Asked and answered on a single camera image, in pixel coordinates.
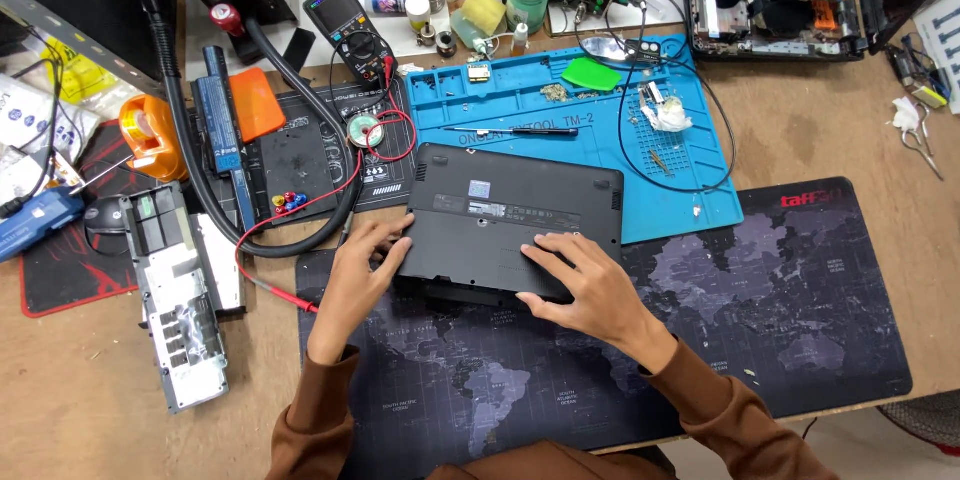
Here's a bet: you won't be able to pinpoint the silver laptop metal frame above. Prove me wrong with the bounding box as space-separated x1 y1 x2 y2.
122 181 247 416

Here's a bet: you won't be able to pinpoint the orange tape dispenser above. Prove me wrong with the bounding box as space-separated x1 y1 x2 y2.
117 93 189 183

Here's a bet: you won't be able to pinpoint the white bottle with colourful label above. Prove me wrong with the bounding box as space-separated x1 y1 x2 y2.
360 0 433 17

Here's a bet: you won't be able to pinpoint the thin black cable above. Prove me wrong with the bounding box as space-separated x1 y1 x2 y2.
573 0 738 195

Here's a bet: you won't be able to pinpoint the solder wick spool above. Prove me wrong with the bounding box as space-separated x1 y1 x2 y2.
346 114 387 152

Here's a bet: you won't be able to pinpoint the yellow plastic bag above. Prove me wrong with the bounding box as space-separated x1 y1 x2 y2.
41 37 122 107

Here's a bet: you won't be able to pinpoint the red hose cap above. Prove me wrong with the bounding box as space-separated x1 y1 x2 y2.
209 3 247 38

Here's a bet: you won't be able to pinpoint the green plastic pry pick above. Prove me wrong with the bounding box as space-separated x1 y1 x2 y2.
561 56 624 94

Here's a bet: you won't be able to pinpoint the blue handheld tool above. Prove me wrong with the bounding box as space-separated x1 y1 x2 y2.
0 185 86 264

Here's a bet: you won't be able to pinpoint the small white tissue piece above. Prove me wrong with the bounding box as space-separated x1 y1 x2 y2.
889 96 923 133

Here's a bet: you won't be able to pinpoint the dark mesh basket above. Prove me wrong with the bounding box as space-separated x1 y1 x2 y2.
876 388 960 459

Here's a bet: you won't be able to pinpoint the coloured plug caps cluster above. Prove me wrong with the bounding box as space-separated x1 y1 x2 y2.
270 192 309 216

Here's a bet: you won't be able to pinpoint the white sheet with blue print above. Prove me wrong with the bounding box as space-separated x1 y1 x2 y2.
910 0 960 116

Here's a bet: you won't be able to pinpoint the red and black mouse pad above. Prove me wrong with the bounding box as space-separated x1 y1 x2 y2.
18 120 198 319

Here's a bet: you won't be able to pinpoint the red multimeter probe lead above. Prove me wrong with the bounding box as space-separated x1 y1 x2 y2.
234 56 419 315

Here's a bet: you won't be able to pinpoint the black handled screwdriver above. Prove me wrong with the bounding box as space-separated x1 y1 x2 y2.
442 125 581 138

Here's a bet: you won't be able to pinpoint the yellow sponge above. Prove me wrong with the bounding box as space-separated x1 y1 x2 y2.
459 0 508 37

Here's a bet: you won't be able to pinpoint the oval mirror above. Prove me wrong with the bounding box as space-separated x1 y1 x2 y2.
580 35 639 63

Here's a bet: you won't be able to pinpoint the black laptop battery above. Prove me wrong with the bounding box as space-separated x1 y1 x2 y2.
191 45 246 176

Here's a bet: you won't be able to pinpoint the person's brown clothed torso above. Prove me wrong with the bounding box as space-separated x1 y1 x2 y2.
426 440 681 480

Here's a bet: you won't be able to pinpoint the orange plastic cover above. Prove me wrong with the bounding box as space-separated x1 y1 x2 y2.
228 66 288 144

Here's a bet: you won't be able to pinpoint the metal scissors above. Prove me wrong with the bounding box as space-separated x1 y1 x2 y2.
900 101 947 183

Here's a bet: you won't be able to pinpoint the clear plastic bags heap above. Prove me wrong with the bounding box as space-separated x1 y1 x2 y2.
0 73 103 155

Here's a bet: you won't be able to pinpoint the perforated metal rail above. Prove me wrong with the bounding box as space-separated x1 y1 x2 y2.
0 0 167 96

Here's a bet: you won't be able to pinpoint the person's right hand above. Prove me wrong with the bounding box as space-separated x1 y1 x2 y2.
516 232 679 375

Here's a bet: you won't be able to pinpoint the black computer mouse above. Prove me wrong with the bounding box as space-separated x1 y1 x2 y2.
83 196 133 236

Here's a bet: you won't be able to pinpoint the black laptop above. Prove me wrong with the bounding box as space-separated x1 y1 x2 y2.
393 142 626 309

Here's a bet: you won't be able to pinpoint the blue silicone repair mat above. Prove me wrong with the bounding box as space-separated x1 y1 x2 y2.
405 33 746 246

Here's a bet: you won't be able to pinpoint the person's left hand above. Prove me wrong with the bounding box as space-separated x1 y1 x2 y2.
307 213 417 366

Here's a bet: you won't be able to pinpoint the crumpled white tissue wad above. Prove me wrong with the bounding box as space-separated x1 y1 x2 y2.
641 95 693 134

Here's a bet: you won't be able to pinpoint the thick black hose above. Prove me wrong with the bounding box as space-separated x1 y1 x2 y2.
131 0 366 261

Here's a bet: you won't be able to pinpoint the black digital multimeter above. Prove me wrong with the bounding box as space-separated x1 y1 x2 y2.
303 0 398 88

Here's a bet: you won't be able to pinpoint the dark world map desk mat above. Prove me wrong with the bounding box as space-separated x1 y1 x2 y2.
294 177 915 480

